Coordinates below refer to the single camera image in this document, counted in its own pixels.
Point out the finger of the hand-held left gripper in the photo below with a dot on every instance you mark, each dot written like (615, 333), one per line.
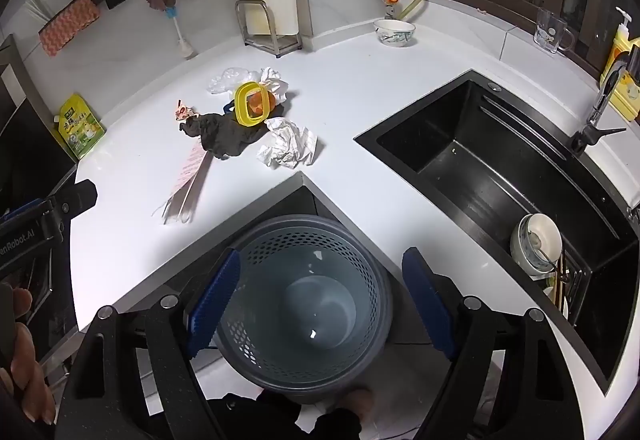
(75, 197)

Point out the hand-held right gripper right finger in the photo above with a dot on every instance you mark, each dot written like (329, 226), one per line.
(425, 302)

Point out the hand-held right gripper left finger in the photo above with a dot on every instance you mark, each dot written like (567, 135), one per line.
(215, 305)

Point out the grey perforated waste basket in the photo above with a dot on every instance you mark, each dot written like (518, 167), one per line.
(260, 270)

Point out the black cloth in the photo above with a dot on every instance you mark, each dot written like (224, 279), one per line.
(220, 135)

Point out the person's left hand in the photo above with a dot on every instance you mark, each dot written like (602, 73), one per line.
(27, 355)

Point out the yellow-green spout pouch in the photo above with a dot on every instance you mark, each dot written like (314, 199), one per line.
(80, 127)

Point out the clear plastic sleeve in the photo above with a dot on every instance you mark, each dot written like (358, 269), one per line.
(182, 205)

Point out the white blue-rimmed bowl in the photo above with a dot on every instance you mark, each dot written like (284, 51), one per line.
(525, 250)

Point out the pink printed paper slip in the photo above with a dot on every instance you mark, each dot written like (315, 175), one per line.
(187, 170)

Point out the red crumpled wrapper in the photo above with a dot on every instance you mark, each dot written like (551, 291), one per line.
(182, 112)

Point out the dark chopsticks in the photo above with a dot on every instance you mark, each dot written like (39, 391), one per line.
(560, 277)

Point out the black kitchen sink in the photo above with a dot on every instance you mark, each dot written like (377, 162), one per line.
(475, 150)

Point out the orange patterned cloth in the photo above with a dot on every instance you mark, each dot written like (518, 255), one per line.
(67, 27)

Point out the large crumpled white paper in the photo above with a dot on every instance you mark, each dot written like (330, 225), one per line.
(287, 142)

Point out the blue white bottle brush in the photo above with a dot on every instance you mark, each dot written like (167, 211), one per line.
(184, 47)

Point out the crumpled clear plastic wrap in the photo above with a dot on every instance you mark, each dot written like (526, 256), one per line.
(227, 80)

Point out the yellow-rimmed orange container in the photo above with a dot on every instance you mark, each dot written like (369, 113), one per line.
(250, 105)

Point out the small crumpled white paper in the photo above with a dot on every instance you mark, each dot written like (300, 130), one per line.
(275, 82)

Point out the metal faucet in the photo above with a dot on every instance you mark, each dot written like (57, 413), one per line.
(587, 137)

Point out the metal cutting board rack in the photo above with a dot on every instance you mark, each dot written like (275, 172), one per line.
(277, 45)

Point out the white patterned bowl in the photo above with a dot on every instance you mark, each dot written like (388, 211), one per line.
(395, 36)

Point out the yellow pump soap bottle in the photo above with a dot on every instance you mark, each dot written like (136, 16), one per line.
(627, 90)

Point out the clear glass mug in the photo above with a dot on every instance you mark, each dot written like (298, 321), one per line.
(550, 32)

